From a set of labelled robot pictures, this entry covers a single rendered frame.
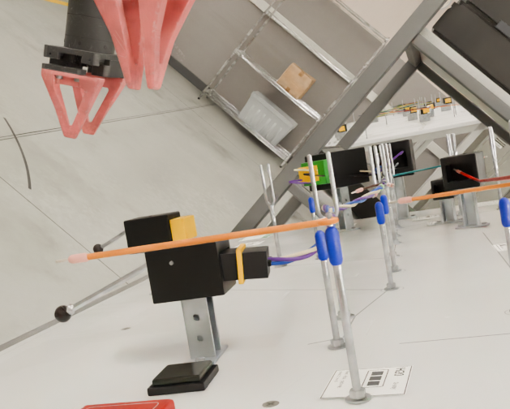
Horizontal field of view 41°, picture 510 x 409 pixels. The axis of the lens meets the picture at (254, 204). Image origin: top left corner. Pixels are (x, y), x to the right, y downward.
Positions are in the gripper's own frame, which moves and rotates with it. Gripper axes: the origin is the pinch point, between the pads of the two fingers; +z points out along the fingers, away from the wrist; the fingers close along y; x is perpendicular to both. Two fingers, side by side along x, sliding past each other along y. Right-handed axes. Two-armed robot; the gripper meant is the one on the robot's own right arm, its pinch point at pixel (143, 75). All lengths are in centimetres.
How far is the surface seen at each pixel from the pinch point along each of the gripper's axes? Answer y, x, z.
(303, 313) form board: -7.2, -21.2, 19.7
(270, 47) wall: 132, -750, -99
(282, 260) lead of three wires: -6.9, -10.6, 12.9
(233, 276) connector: -3.5, -8.8, 13.9
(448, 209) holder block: -24, -75, 15
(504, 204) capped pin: -23.0, -13.2, 8.5
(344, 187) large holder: -6, -83, 13
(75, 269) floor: 111, -212, 58
